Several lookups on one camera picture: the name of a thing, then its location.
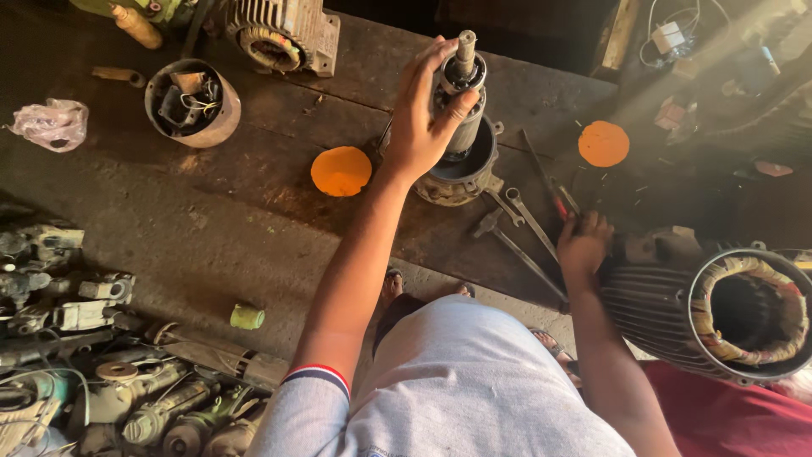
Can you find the person's right hand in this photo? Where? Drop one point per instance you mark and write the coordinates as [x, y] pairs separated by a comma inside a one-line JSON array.
[[580, 254]]

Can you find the person's left hand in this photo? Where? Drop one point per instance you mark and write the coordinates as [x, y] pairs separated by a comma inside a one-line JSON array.
[[412, 127]]

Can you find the person's right fingers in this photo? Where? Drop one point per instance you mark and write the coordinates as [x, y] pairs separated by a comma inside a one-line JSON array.
[[587, 223]]

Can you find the large finned motor stator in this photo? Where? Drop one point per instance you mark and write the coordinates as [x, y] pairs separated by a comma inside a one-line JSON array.
[[647, 311]]

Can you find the grey motor rotor with shaft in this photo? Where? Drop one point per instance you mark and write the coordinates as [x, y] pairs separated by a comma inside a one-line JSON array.
[[467, 130]]

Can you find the long steel hammer-head tool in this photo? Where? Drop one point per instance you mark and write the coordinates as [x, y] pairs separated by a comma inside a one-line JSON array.
[[523, 257]]

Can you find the orange round disc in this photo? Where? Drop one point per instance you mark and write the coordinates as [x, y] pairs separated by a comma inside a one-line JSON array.
[[603, 144], [341, 171]]

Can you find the short steel wrench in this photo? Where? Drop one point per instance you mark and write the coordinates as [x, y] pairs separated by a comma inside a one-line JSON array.
[[505, 208]]

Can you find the round metal motor end housing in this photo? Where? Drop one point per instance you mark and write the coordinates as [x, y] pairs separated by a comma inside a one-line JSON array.
[[458, 185]]

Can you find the small pink box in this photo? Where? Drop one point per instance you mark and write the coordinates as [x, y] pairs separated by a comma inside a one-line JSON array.
[[669, 114]]

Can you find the person's right foot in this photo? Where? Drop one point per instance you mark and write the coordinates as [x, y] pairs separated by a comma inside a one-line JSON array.
[[466, 290]]

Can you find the wooden plank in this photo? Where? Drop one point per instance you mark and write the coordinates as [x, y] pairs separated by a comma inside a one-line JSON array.
[[616, 38]]

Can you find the flat pink piece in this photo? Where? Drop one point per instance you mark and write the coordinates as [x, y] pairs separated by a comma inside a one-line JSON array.
[[772, 169]]

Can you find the person's left foot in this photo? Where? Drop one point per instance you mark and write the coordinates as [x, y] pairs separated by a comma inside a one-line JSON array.
[[392, 287]]

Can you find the person's grey shirt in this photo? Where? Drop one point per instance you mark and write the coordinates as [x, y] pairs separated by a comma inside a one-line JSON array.
[[463, 387]]

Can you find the red cloth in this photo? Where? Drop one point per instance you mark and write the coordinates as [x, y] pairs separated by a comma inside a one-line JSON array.
[[729, 416]]

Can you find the small green roll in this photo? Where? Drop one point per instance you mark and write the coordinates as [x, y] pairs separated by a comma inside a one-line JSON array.
[[247, 317]]

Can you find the small grey motor stator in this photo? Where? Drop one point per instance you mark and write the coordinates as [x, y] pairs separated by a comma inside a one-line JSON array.
[[285, 35]]

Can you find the round metal can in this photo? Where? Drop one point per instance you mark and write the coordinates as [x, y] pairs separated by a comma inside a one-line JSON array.
[[212, 130]]

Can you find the green machine body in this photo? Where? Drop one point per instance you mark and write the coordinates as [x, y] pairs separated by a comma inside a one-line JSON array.
[[155, 7]]

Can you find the small wooden piece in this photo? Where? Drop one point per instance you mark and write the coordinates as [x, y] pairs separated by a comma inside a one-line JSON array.
[[114, 74]]

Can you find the heap of old power tools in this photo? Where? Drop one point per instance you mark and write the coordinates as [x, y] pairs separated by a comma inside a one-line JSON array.
[[95, 355]]

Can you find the pink plastic bag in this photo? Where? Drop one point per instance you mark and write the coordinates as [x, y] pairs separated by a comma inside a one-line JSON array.
[[51, 124]]

